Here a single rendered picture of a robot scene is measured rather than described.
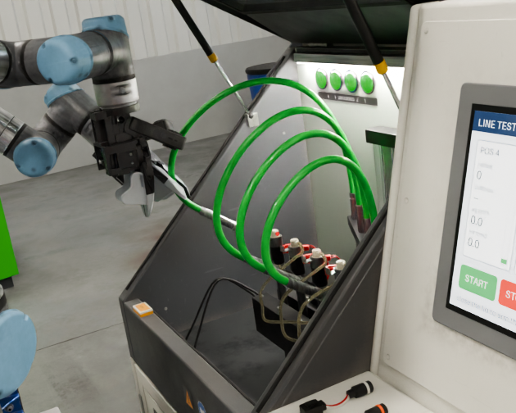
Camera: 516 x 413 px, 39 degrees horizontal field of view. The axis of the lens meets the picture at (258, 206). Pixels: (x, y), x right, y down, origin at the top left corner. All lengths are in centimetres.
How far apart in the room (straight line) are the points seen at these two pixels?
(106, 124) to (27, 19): 660
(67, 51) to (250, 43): 749
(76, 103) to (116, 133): 26
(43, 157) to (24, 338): 52
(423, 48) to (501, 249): 33
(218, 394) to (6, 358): 44
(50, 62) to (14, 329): 43
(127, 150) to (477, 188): 61
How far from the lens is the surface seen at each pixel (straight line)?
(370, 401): 118
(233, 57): 856
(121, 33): 131
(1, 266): 482
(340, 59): 162
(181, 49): 832
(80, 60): 120
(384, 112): 157
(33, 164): 146
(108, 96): 131
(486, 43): 105
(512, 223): 100
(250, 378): 158
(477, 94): 105
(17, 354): 102
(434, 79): 112
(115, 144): 132
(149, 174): 133
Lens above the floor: 161
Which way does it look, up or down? 17 degrees down
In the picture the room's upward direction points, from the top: 8 degrees counter-clockwise
